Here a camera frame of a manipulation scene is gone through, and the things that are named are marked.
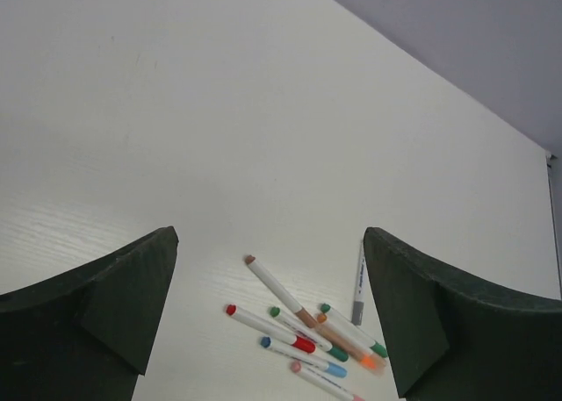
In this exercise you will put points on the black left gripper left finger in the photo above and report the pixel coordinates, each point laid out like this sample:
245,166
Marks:
88,333

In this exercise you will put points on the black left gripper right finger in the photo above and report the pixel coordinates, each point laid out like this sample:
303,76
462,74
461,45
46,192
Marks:
451,335

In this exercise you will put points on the grey capped marker pen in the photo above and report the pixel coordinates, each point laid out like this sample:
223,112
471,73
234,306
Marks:
358,303

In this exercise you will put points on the dark green capped marker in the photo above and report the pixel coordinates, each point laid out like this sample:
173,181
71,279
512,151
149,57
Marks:
302,330

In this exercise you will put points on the blue capped marker pen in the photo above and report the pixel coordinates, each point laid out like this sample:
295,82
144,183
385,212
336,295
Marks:
309,359

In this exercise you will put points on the pink capped marker pen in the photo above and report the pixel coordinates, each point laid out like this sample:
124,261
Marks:
323,383

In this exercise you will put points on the red capped marker pen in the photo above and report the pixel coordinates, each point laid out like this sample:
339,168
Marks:
273,331

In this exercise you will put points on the green capped marker pen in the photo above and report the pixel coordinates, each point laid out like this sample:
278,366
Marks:
373,344

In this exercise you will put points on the brown capped marker pen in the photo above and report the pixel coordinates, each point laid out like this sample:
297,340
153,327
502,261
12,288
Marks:
282,294

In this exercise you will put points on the orange marker clear cap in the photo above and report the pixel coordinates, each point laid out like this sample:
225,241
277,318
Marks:
364,356

